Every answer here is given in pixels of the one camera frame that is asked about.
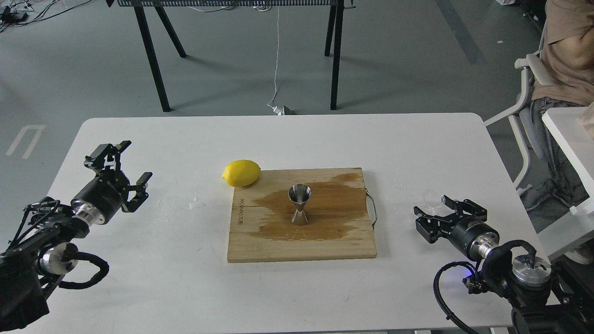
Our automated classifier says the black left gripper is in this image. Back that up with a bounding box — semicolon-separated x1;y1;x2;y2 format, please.
71;140;153;225

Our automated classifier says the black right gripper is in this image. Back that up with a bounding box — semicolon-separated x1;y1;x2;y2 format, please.
413;195;499;261

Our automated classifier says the small clear plastic cup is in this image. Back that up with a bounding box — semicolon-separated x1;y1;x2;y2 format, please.
421;189;444;209

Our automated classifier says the steel double jigger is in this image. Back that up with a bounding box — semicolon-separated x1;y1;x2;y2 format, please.
288;183;312;226

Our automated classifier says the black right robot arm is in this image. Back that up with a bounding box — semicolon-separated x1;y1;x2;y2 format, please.
413;195;593;334

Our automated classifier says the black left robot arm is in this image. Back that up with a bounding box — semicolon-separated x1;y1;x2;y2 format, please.
0;141;152;331

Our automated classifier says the wooden cutting board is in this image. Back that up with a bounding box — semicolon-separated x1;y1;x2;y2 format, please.
227;167;377;263

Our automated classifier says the white office chair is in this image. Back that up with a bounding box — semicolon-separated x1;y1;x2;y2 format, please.
484;0;557;188

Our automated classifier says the yellow lemon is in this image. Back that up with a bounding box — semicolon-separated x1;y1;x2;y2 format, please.
221;160;261;187

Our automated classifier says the person in beige shirt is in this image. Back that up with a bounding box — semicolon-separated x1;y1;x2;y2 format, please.
520;0;594;232

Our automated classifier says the black metal table frame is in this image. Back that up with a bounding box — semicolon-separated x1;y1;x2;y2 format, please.
106;0;357;113

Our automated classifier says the white hanging cable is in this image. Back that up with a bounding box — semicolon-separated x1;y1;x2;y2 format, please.
266;6;296;116

